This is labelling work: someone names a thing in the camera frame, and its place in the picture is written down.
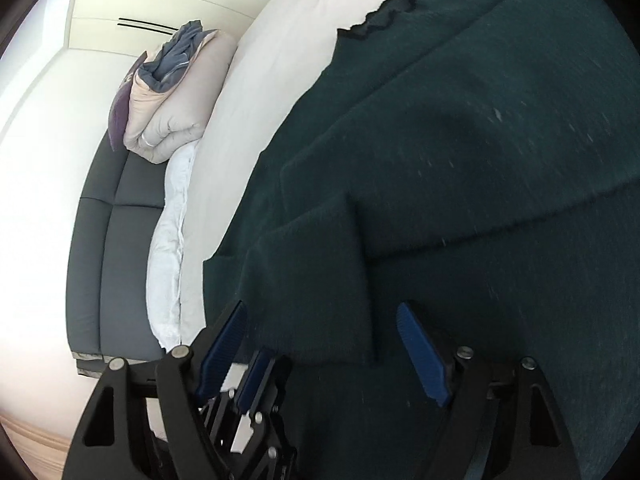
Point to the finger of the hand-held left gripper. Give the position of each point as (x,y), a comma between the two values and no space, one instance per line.
(254,375)
(222,420)

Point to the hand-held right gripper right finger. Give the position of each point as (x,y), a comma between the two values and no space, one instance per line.
(420,355)

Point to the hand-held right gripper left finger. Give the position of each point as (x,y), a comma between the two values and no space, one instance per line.
(220,355)

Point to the dark green knit sweater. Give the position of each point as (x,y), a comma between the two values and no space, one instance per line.
(450,160)

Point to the white pillow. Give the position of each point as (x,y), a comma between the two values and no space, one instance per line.
(167,260)

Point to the dark grey padded headboard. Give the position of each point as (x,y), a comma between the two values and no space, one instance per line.
(115,240)

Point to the folded beige duvet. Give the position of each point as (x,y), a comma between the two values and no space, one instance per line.
(185,110)

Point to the purple pillow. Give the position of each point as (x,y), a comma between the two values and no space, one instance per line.
(120,115)

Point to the blue-grey blanket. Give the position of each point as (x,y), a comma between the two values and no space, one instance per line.
(167,65)

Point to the bed with white sheet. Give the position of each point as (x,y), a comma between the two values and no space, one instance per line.
(280,50)

